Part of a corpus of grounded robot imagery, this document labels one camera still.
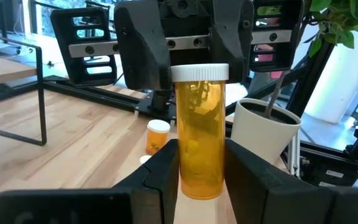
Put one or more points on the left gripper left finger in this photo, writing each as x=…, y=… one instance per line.
x=73, y=208

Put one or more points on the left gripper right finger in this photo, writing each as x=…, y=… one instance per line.
x=291, y=202

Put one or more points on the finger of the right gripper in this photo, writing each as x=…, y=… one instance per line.
x=145, y=46
x=233, y=31

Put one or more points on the wide orange medicine bottle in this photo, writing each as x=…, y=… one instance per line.
x=157, y=140

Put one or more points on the orange medicine bottle white cap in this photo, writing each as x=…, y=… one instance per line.
x=200, y=140

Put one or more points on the black equipment box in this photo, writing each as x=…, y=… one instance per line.
x=312, y=168

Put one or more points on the white plant pot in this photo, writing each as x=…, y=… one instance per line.
x=259, y=133

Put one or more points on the green leafy plant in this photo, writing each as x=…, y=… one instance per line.
x=346, y=39

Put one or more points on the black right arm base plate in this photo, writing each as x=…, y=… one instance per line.
x=154, y=112

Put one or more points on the black aluminium table frame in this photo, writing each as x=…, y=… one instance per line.
x=89, y=93

